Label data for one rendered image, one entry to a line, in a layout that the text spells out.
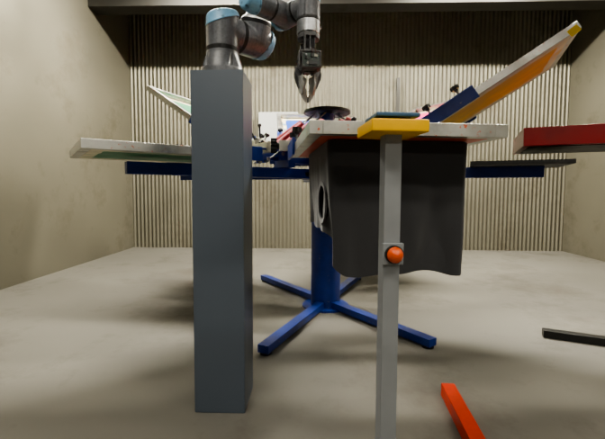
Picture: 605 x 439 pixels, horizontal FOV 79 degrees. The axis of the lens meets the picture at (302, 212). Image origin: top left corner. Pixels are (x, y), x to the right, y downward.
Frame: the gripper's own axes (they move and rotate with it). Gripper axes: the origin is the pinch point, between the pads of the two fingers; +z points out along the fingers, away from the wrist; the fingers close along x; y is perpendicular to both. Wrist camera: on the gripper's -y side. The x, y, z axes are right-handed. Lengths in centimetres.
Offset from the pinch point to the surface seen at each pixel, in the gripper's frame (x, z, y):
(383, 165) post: 13.1, 24.9, 41.0
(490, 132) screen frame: 51, 14, 23
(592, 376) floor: 126, 110, -17
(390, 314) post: 15, 60, 41
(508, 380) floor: 87, 110, -17
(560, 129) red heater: 125, 1, -39
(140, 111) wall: -178, -77, -395
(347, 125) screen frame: 8.7, 12.4, 22.6
